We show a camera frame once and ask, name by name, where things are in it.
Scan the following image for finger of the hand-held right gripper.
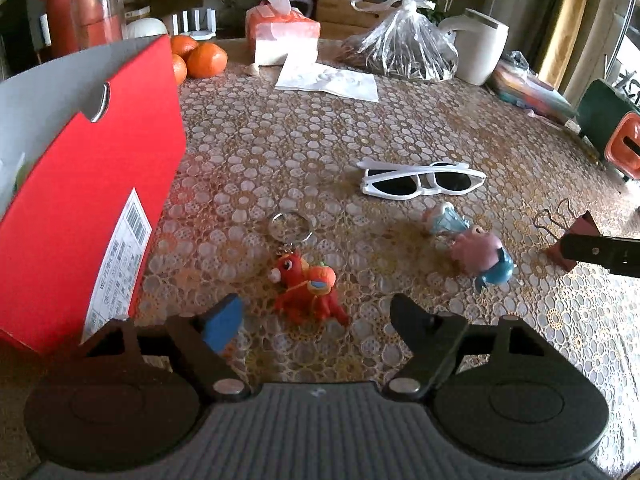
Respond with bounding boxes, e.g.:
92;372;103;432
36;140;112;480
560;232;640;277

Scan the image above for white router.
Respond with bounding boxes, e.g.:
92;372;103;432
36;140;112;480
172;8;218;41

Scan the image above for white ribbed bowl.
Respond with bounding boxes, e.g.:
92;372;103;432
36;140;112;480
122;17;168;41

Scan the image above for green and orange stool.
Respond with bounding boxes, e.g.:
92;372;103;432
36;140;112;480
575;79;640;181

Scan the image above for brown binder clip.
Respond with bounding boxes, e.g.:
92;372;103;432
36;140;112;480
532;199;601;273

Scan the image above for yellow curtain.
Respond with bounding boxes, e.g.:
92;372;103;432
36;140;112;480
545;0;593;91

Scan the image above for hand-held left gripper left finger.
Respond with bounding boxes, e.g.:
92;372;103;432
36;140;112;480
82;294;251;402

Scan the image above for colourful packets stack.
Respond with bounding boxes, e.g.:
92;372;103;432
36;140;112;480
487;51;578;126

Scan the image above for orange tissue pack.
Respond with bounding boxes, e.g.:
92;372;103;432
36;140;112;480
245;0;322;67

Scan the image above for light blue figurine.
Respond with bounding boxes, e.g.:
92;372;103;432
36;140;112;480
422;201;469;238

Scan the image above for white sunglasses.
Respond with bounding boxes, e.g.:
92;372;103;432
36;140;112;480
360;158;487;202

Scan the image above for red animal keychain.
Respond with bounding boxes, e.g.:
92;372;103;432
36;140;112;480
267;210;351;328

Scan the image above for white paper napkin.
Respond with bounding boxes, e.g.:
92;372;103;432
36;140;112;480
274;55;380;103

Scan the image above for wooden cabinet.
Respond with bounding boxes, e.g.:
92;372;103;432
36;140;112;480
120;0;401;41

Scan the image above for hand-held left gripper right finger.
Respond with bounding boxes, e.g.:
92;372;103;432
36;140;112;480
382;294;546;401

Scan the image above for red thermos jug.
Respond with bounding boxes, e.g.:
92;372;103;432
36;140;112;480
39;0;101;58

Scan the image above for white jug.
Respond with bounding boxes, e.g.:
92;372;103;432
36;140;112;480
437;8;510;86

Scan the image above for clear plastic bag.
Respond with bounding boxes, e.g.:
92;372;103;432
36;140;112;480
342;0;459;82

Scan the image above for pink pig figurine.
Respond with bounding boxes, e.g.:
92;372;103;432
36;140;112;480
452;225;516;291

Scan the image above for red cardboard shoebox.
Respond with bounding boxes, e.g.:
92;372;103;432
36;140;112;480
0;34;188;356

